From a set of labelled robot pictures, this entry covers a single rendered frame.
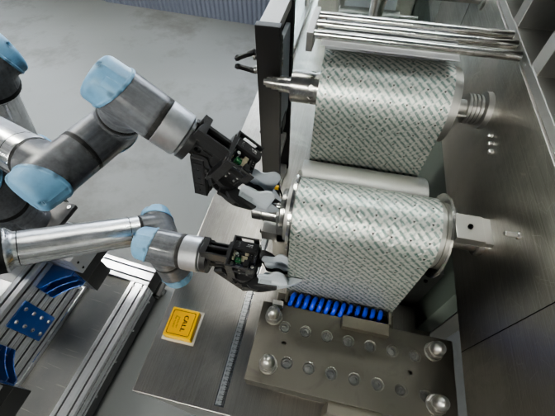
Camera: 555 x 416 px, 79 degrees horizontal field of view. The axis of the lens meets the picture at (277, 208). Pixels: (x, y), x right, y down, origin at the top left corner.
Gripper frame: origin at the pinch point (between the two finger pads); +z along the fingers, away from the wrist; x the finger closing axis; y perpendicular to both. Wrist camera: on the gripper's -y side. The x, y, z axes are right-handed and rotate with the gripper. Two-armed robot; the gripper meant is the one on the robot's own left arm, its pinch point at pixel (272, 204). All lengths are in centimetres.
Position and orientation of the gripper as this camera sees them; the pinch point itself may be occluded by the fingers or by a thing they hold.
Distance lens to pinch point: 64.1
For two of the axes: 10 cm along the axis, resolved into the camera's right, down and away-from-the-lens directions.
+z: 7.5, 5.0, 4.2
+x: 2.1, -7.9, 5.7
